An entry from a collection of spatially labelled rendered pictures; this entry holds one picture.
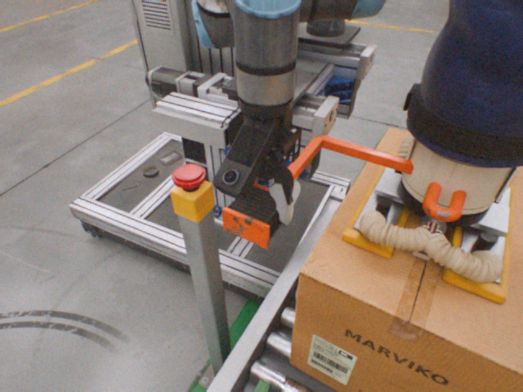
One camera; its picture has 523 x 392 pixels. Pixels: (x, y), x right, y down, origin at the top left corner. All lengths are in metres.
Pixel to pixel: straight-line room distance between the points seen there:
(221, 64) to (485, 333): 1.11
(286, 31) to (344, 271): 0.44
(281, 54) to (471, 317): 0.52
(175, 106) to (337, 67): 0.67
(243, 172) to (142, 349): 1.35
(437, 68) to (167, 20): 0.97
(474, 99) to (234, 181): 0.36
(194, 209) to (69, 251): 1.49
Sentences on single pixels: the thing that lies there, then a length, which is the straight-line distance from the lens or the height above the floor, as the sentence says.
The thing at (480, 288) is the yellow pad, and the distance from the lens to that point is 0.74.
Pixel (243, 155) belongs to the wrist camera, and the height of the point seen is 1.22.
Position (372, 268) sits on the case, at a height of 0.95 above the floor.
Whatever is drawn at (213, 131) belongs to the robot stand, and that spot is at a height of 0.93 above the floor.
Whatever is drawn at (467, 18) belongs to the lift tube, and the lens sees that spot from 0.60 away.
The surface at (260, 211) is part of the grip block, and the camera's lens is 0.56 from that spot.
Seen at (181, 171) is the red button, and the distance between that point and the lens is 0.76.
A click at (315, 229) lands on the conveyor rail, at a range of 1.24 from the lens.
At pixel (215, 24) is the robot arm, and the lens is 1.00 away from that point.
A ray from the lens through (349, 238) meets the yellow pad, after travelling 0.73.
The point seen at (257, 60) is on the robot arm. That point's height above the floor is 1.34.
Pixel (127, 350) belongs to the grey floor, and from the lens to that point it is 1.75.
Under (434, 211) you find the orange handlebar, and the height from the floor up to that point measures 1.09.
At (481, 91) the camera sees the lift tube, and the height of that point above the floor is 1.27.
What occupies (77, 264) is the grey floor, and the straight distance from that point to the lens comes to 2.12.
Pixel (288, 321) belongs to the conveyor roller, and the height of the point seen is 0.54.
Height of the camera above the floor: 1.49
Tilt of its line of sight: 43 degrees down
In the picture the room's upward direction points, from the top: straight up
